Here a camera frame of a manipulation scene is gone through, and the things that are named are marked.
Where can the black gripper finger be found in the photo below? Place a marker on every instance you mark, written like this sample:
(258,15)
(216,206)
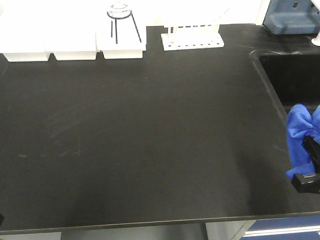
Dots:
(309,183)
(313,150)

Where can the blue microfiber cloth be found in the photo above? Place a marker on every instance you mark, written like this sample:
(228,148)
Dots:
(299,124)

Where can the blue cabinet drawer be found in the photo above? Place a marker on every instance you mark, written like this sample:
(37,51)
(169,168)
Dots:
(290,228)

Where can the black lab sink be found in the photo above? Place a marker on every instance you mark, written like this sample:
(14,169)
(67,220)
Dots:
(290,78)

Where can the blue pegboard drying rack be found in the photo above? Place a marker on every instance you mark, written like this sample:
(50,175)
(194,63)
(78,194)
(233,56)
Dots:
(292,17)

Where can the white test tube rack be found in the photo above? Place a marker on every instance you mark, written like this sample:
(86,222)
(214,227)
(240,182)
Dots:
(191,37)

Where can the white plastic tray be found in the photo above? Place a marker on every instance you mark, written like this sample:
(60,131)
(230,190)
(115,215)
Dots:
(110,50)

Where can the white middle tray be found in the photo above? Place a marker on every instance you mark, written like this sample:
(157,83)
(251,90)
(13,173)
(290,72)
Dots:
(75,45)

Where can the black wire tripod stand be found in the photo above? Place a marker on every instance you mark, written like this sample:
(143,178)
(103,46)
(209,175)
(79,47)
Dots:
(124,28)

